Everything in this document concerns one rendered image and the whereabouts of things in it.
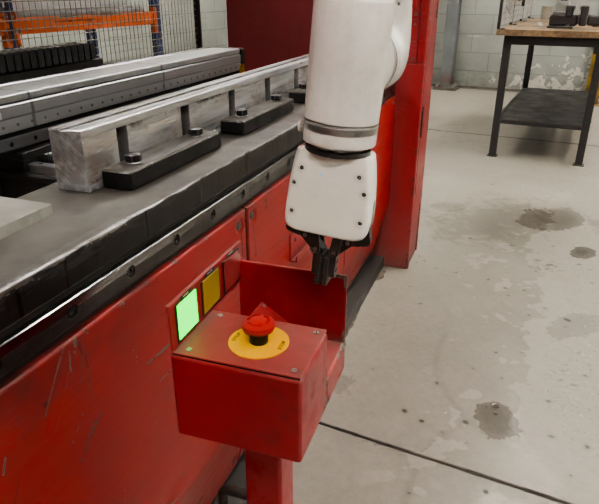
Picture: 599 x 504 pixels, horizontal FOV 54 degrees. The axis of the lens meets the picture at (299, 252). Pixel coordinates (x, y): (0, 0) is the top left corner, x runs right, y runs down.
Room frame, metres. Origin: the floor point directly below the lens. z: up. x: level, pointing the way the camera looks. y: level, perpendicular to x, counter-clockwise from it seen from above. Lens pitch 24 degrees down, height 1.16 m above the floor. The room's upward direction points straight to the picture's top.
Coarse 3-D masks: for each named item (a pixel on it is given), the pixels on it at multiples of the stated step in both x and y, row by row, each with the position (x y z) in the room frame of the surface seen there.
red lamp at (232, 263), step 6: (234, 252) 0.73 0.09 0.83; (228, 258) 0.71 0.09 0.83; (234, 258) 0.73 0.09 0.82; (228, 264) 0.71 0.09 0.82; (234, 264) 0.73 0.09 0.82; (228, 270) 0.71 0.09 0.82; (234, 270) 0.73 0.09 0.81; (228, 276) 0.71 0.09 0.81; (234, 276) 0.73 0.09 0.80; (228, 282) 0.71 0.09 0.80; (234, 282) 0.72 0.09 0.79; (228, 288) 0.71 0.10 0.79
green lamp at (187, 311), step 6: (192, 294) 0.62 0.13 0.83; (186, 300) 0.60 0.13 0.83; (192, 300) 0.61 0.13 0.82; (180, 306) 0.59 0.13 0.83; (186, 306) 0.60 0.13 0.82; (192, 306) 0.61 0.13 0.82; (180, 312) 0.59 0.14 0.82; (186, 312) 0.60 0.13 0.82; (192, 312) 0.61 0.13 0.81; (180, 318) 0.59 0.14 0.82; (186, 318) 0.60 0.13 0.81; (192, 318) 0.61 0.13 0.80; (180, 324) 0.58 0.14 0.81; (186, 324) 0.60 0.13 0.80; (192, 324) 0.61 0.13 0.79; (180, 330) 0.58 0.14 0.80; (186, 330) 0.60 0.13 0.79; (180, 336) 0.58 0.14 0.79
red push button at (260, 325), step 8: (248, 320) 0.59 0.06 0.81; (256, 320) 0.59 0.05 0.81; (264, 320) 0.59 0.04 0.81; (272, 320) 0.59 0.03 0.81; (248, 328) 0.58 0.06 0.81; (256, 328) 0.58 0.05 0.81; (264, 328) 0.58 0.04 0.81; (272, 328) 0.58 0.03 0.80; (256, 336) 0.57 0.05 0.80; (264, 336) 0.58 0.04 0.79; (256, 344) 0.58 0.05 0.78; (264, 344) 0.58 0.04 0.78
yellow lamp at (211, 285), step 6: (216, 270) 0.68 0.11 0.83; (210, 276) 0.66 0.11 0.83; (216, 276) 0.68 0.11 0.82; (204, 282) 0.64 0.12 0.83; (210, 282) 0.66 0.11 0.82; (216, 282) 0.67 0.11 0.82; (204, 288) 0.64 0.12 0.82; (210, 288) 0.66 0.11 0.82; (216, 288) 0.67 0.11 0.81; (204, 294) 0.64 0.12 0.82; (210, 294) 0.66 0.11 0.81; (216, 294) 0.67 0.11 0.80; (204, 300) 0.64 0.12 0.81; (210, 300) 0.66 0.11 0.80; (216, 300) 0.67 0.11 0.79; (204, 306) 0.64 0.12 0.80; (210, 306) 0.66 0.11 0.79; (204, 312) 0.64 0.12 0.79
